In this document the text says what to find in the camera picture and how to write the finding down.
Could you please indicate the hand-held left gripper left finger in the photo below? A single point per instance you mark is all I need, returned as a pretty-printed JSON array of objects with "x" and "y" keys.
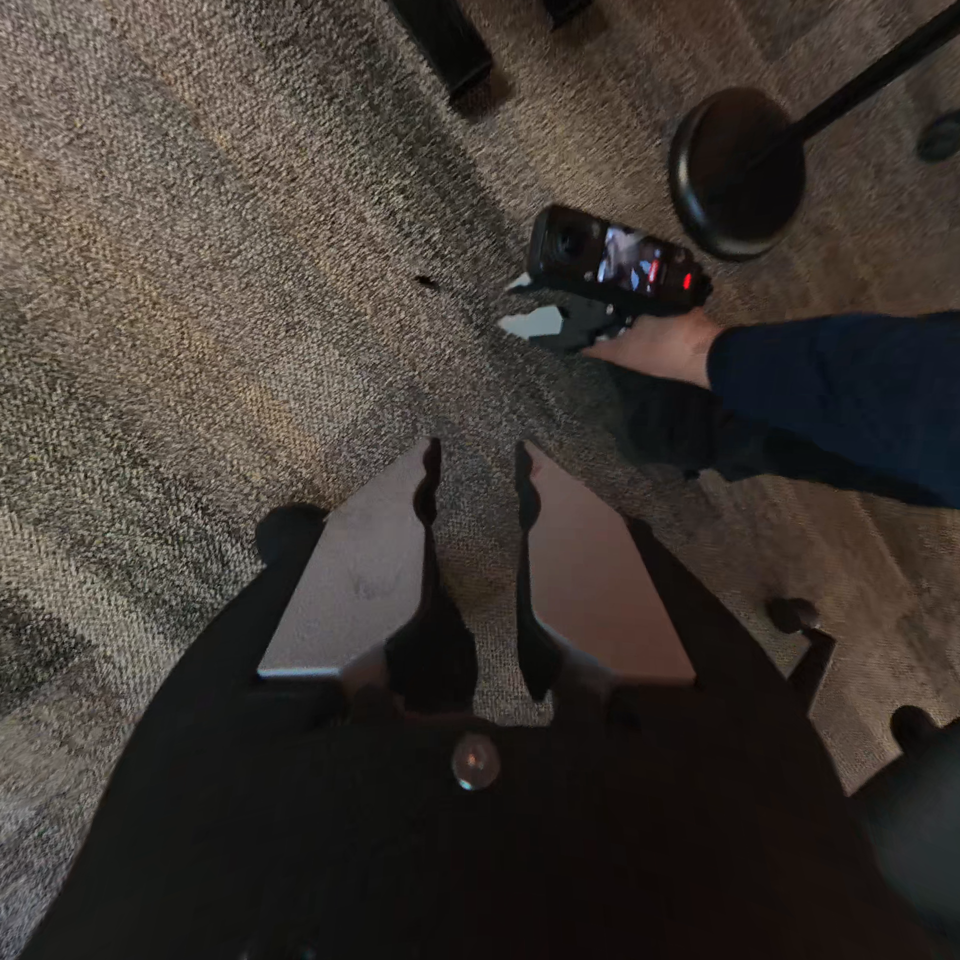
[{"x": 360, "y": 577}]

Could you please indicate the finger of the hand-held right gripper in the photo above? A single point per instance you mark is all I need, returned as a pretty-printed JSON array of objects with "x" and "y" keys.
[
  {"x": 519, "y": 283},
  {"x": 534, "y": 324}
]

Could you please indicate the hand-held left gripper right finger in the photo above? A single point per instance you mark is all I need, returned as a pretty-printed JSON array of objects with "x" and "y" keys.
[{"x": 600, "y": 577}]

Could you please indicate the person's right forearm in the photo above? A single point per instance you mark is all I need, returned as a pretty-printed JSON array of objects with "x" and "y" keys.
[{"x": 840, "y": 397}]

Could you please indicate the person's right hand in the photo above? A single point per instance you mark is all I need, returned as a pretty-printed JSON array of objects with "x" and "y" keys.
[{"x": 667, "y": 345}]

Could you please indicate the black round base stand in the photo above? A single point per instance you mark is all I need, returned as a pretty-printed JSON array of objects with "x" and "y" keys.
[{"x": 735, "y": 180}]

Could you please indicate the person's black shoe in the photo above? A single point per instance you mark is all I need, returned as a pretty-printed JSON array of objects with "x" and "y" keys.
[{"x": 667, "y": 427}]

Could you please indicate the black table foot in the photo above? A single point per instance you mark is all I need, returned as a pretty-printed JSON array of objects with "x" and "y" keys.
[
  {"x": 570, "y": 9},
  {"x": 450, "y": 45}
]

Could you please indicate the black chair caster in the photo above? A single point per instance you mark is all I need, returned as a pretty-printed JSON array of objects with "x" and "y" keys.
[{"x": 941, "y": 136}]

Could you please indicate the black office chair base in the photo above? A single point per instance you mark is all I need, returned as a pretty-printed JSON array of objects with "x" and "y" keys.
[{"x": 915, "y": 825}]

